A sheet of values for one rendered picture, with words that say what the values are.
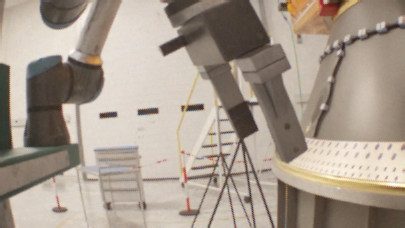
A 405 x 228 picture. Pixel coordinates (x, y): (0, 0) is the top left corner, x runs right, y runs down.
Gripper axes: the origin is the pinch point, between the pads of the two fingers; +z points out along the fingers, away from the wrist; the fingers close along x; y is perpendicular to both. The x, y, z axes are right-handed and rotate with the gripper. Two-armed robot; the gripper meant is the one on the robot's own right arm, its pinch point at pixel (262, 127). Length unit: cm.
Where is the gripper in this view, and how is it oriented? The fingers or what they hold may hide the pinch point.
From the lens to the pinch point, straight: 38.6
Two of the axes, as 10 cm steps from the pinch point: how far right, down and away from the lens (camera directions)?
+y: -8.7, 4.6, -1.6
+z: 4.3, 8.8, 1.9
